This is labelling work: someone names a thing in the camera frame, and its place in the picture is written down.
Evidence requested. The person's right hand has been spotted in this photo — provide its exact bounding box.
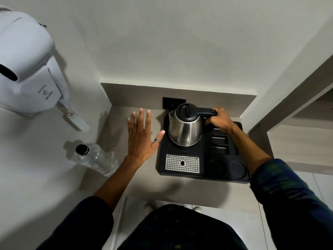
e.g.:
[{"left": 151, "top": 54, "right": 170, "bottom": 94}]
[{"left": 205, "top": 107, "right": 236, "bottom": 135}]

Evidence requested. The person's left forearm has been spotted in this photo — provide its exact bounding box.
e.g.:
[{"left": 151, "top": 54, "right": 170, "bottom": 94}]
[{"left": 93, "top": 156, "right": 146, "bottom": 212}]

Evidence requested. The person's left hand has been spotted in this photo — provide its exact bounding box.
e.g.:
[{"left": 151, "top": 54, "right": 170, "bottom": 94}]
[{"left": 127, "top": 108, "right": 166, "bottom": 162}]

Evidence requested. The steel electric kettle black handle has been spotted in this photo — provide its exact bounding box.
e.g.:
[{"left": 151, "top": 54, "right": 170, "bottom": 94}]
[{"left": 168, "top": 103, "right": 218, "bottom": 149}]

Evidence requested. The black wall socket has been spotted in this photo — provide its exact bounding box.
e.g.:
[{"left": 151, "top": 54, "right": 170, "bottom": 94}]
[{"left": 162, "top": 97, "right": 187, "bottom": 111}]

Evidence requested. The clear plastic water bottle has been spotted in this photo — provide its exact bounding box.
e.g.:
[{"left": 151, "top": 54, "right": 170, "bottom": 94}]
[{"left": 70, "top": 143, "right": 119, "bottom": 177}]

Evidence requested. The perforated metal drip grate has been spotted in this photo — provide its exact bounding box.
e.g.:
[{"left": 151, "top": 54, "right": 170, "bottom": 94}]
[{"left": 165, "top": 154, "right": 200, "bottom": 174}]

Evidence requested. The white wall-mounted hair dryer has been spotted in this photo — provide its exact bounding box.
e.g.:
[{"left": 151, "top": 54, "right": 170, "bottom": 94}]
[{"left": 0, "top": 7, "right": 71, "bottom": 118}]

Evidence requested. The person's right forearm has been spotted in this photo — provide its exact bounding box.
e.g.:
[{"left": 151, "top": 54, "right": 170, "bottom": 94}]
[{"left": 228, "top": 125, "right": 274, "bottom": 178}]

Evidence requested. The white coiled cord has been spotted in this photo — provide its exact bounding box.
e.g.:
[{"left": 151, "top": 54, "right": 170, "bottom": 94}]
[{"left": 56, "top": 99, "right": 90, "bottom": 132}]

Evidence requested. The black plastic kettle tray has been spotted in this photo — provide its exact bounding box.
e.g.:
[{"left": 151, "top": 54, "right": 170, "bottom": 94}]
[{"left": 156, "top": 114, "right": 251, "bottom": 184}]

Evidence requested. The dark plaid shirt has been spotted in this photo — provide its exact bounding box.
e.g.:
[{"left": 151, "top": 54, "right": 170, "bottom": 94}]
[{"left": 36, "top": 158, "right": 333, "bottom": 250}]

